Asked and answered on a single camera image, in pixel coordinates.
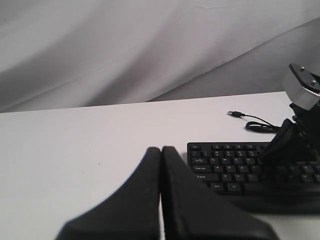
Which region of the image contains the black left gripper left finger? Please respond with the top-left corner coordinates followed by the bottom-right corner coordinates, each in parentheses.
top-left (56, 147), bottom-right (161, 240)

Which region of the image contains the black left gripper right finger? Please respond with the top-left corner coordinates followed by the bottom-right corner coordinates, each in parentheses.
top-left (161, 146), bottom-right (276, 240)

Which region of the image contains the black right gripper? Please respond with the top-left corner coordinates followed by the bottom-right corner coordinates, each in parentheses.
top-left (259, 101), bottom-right (320, 163)

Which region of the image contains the black computer keyboard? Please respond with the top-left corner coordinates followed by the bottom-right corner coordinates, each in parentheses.
top-left (186, 141), bottom-right (320, 215)

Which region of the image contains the grey backdrop cloth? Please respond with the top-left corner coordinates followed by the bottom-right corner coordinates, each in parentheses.
top-left (0, 0), bottom-right (320, 113)

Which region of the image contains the black USB cable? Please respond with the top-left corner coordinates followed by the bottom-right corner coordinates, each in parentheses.
top-left (226, 110), bottom-right (283, 133)

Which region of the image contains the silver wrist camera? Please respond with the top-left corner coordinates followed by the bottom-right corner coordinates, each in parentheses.
top-left (282, 63), bottom-right (320, 111)

